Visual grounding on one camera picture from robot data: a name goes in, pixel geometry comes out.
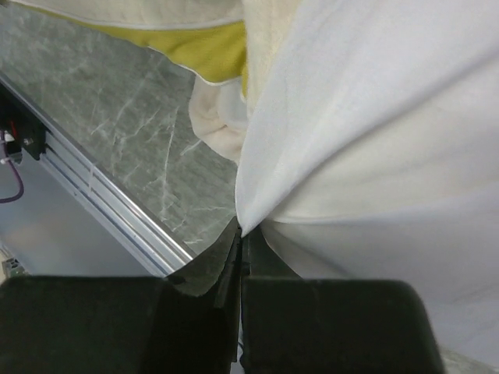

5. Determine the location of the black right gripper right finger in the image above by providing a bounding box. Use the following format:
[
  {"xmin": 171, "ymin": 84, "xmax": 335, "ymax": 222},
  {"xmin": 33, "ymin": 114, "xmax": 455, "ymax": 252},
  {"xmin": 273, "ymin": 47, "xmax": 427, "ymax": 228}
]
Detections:
[{"xmin": 241, "ymin": 230, "xmax": 444, "ymax": 373}]

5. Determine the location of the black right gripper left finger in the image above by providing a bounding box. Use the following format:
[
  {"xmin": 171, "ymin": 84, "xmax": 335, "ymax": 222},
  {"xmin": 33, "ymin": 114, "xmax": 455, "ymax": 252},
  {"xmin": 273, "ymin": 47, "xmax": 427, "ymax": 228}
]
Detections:
[{"xmin": 1, "ymin": 221, "xmax": 240, "ymax": 373}]

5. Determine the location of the white pillowcase with peach ruffles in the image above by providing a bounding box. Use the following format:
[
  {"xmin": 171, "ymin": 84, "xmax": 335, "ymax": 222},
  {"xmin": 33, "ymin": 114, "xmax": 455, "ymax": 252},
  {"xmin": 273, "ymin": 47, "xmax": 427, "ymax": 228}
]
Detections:
[{"xmin": 188, "ymin": 0, "xmax": 499, "ymax": 367}]

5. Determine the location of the cream pillow with yellow edge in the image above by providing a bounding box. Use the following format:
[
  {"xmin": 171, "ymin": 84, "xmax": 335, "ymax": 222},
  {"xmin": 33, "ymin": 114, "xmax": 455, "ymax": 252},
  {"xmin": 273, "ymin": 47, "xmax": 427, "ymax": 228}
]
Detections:
[{"xmin": 20, "ymin": 0, "xmax": 247, "ymax": 95}]

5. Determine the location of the aluminium mounting rail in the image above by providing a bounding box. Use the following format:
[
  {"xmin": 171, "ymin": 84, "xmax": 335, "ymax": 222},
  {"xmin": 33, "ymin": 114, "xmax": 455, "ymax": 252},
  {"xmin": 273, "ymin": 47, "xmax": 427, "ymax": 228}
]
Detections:
[{"xmin": 1, "ymin": 77, "xmax": 194, "ymax": 277}]

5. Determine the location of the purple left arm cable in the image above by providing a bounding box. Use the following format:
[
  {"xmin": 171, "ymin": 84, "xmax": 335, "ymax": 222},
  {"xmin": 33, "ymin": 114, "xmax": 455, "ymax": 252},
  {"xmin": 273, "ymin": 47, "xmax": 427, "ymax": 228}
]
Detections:
[{"xmin": 0, "ymin": 130, "xmax": 25, "ymax": 203}]

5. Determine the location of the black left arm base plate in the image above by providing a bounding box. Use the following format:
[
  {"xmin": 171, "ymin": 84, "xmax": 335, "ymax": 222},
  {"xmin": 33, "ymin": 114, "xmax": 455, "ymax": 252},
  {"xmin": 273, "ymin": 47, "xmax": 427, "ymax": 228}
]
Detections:
[{"xmin": 1, "ymin": 90, "xmax": 47, "ymax": 161}]

